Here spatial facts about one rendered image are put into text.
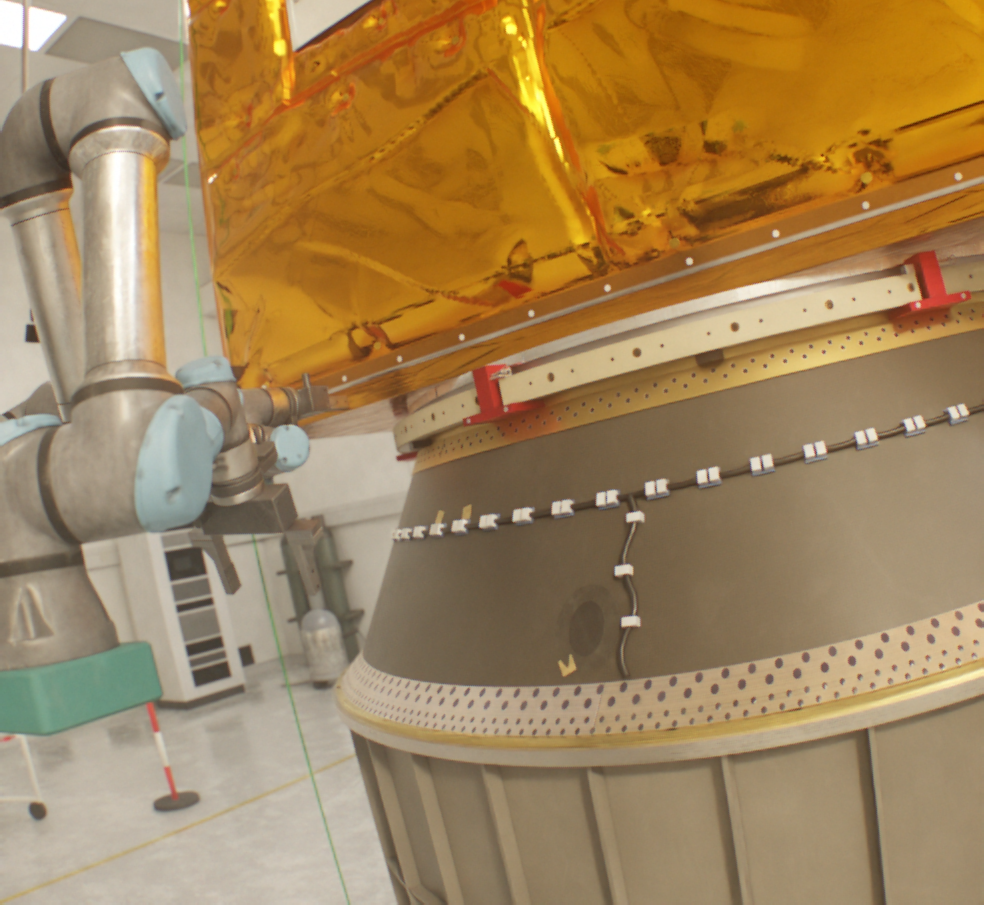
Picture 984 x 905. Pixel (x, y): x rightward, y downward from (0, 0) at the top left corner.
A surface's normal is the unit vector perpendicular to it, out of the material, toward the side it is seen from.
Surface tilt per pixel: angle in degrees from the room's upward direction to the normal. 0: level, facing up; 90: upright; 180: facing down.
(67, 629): 73
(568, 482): 62
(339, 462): 90
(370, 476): 90
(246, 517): 113
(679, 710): 43
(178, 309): 90
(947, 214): 90
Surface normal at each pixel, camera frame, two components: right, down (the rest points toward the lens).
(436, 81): -0.63, -0.15
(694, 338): -0.39, -0.01
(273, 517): -0.25, 0.36
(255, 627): 0.80, -0.23
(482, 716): -0.63, -0.66
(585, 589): -0.61, -0.42
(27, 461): -0.11, -0.51
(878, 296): -0.07, -0.09
